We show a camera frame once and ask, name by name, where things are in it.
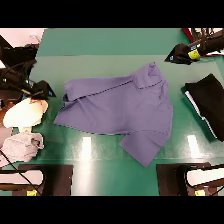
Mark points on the cream garment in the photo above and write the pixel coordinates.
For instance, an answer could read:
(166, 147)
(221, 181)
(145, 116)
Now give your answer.
(25, 113)

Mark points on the purple shirt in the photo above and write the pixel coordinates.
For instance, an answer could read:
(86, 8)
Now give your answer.
(116, 103)

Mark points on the pale pink garment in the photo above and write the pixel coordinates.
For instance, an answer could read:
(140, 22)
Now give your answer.
(18, 146)

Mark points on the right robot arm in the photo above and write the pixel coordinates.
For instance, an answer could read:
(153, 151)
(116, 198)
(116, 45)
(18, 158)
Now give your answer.
(213, 43)

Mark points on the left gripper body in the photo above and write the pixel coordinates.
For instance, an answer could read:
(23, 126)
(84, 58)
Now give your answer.
(43, 90)

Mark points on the dark green garment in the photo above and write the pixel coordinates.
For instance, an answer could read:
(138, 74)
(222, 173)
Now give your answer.
(196, 116)

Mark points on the black garment with white stripe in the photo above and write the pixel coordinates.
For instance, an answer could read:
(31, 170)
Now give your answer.
(211, 100)

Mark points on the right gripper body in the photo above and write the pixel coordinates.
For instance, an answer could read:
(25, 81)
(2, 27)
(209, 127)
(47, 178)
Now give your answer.
(181, 55)

